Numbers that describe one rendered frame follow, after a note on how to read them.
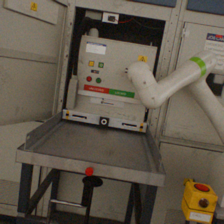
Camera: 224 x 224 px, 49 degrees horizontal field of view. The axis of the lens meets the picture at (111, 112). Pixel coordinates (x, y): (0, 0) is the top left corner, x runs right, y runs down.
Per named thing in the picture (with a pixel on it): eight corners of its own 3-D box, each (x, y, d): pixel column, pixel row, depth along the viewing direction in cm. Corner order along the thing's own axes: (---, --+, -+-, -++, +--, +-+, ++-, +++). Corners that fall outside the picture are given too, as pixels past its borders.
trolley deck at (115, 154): (164, 187, 100) (167, 174, 99) (15, 161, 102) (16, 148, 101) (148, 140, 167) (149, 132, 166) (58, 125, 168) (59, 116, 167)
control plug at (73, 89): (73, 109, 146) (77, 80, 143) (65, 108, 146) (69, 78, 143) (76, 107, 154) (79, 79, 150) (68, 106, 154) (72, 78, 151)
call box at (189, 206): (211, 225, 77) (218, 195, 76) (185, 221, 78) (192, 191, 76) (203, 211, 85) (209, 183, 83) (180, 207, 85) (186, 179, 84)
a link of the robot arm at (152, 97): (179, 63, 134) (194, 56, 124) (188, 82, 135) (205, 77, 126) (131, 93, 117) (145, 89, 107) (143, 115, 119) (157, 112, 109)
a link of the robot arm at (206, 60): (213, 72, 141) (197, 59, 146) (225, 55, 131) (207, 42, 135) (195, 86, 133) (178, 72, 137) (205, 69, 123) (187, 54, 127)
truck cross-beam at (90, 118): (145, 132, 156) (147, 123, 155) (61, 118, 157) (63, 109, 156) (144, 130, 161) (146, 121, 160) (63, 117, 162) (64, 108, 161)
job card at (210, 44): (223, 70, 155) (231, 36, 151) (199, 66, 155) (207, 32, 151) (223, 70, 155) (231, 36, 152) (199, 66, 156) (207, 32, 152)
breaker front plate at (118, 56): (142, 124, 156) (156, 48, 147) (67, 112, 157) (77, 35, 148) (142, 124, 157) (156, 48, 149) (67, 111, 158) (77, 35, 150)
